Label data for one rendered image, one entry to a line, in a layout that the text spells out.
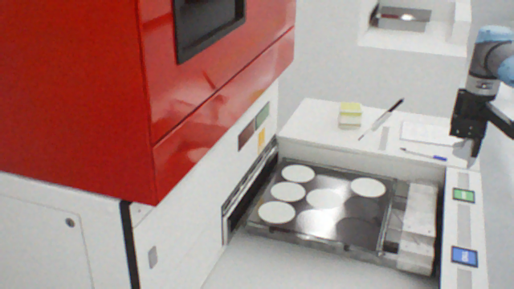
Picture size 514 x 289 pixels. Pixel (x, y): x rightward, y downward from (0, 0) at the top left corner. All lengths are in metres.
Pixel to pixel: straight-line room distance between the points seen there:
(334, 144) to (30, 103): 0.98
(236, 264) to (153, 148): 0.61
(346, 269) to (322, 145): 0.44
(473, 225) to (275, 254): 0.50
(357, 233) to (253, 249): 0.28
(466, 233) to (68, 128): 0.93
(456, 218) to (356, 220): 0.25
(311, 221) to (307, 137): 0.37
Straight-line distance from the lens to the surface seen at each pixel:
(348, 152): 1.59
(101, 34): 0.75
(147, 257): 0.96
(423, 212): 1.49
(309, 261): 1.34
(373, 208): 1.43
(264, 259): 1.34
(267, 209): 1.38
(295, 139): 1.61
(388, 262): 1.36
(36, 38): 0.83
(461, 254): 1.23
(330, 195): 1.45
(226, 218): 1.28
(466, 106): 1.31
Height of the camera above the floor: 1.71
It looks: 28 degrees down
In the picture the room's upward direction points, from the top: 1 degrees clockwise
